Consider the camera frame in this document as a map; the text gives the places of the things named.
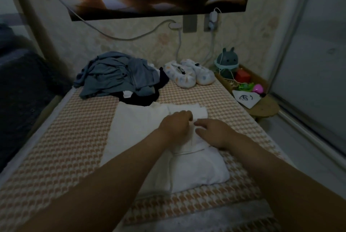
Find grey wall socket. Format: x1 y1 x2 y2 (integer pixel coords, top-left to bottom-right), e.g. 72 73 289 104
183 15 198 33

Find thin white charger cable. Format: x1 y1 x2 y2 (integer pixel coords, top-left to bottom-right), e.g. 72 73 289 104
203 28 219 65

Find person's left forearm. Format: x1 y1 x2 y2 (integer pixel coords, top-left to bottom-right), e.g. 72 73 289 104
19 131 175 232

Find white charger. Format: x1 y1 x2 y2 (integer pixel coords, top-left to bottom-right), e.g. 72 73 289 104
208 9 220 30

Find white printed card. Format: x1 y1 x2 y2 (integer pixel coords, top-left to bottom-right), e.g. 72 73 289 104
232 90 262 109

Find red toy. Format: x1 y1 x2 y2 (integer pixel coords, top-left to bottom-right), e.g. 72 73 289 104
235 68 251 83

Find pile of grey-blue clothes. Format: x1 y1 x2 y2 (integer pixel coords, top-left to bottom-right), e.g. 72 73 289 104
74 51 161 99

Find dark patterned bed cover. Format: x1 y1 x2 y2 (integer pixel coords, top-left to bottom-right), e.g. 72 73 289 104
0 48 71 173

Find black garment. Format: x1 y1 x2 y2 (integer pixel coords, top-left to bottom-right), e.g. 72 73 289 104
111 67 170 107

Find grey sliding door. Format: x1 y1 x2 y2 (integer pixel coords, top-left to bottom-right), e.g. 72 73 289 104
267 0 346 160

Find green toy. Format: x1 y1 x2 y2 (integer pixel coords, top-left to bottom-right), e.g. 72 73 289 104
238 82 255 92

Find person's left hand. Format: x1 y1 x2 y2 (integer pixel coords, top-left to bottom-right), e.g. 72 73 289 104
157 110 194 145

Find person's right hand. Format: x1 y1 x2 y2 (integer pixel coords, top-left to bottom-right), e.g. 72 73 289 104
194 118 239 150

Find cream long-sleeve shirt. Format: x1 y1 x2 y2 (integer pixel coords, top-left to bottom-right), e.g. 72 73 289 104
100 101 231 197

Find long white cable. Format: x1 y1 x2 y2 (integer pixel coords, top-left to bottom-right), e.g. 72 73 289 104
32 0 182 41

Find teal round bunny lamp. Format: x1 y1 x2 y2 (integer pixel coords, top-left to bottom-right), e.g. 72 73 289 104
215 47 240 79

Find wooden bedside tray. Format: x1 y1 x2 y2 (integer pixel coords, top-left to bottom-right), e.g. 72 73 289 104
215 66 280 119

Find person's right forearm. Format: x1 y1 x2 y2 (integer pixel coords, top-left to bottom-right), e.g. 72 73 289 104
226 134 346 232

